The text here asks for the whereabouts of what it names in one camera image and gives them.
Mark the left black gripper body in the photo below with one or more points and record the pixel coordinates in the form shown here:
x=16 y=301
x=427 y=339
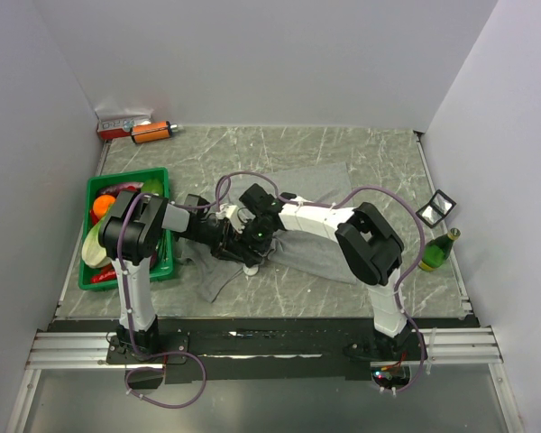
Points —
x=219 y=248

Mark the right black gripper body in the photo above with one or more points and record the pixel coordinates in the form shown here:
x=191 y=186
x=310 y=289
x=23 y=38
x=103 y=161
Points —
x=258 y=238

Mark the white round garment tag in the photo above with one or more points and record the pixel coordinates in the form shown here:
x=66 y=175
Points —
x=250 y=271

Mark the grey garment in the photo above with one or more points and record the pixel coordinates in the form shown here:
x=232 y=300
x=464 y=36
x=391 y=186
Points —
x=301 y=251

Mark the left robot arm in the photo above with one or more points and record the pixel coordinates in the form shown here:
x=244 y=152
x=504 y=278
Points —
x=130 y=233

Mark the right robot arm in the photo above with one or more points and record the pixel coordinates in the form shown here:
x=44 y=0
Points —
x=370 y=246

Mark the green bell pepper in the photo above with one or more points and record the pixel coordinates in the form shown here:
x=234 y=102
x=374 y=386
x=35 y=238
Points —
x=153 y=186

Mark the red bell pepper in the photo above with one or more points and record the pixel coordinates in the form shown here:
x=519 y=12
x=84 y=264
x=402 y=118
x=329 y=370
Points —
x=129 y=188

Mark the red chili pepper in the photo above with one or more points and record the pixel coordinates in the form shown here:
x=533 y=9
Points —
x=107 y=273

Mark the purple eggplant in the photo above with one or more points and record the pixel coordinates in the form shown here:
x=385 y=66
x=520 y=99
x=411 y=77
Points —
x=114 y=189

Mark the orange fruit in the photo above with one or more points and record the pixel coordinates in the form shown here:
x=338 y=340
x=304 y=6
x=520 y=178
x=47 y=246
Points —
x=102 y=204

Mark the green lettuce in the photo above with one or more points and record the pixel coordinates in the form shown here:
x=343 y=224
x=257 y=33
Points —
x=93 y=254

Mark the orange cylinder tool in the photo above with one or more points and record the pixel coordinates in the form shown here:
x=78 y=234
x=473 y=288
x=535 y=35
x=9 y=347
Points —
x=153 y=132

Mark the red white box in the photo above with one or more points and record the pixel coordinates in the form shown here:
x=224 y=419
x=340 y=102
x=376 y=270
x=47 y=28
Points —
x=108 y=130

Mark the green yellow round object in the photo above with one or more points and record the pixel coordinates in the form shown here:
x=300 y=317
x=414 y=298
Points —
x=438 y=250

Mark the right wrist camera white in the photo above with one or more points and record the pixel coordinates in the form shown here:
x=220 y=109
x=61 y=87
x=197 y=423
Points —
x=244 y=218

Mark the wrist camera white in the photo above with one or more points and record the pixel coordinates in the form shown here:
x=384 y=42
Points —
x=244 y=218
x=227 y=211

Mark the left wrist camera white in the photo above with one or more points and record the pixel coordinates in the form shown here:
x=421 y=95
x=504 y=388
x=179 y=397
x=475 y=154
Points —
x=227 y=211

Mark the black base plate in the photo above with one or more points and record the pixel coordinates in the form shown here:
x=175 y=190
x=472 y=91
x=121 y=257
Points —
x=267 y=348

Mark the black square frame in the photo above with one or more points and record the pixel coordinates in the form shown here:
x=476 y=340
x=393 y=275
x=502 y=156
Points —
x=436 y=209

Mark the aluminium rail frame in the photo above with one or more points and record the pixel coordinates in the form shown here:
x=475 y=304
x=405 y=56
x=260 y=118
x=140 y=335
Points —
x=68 y=387

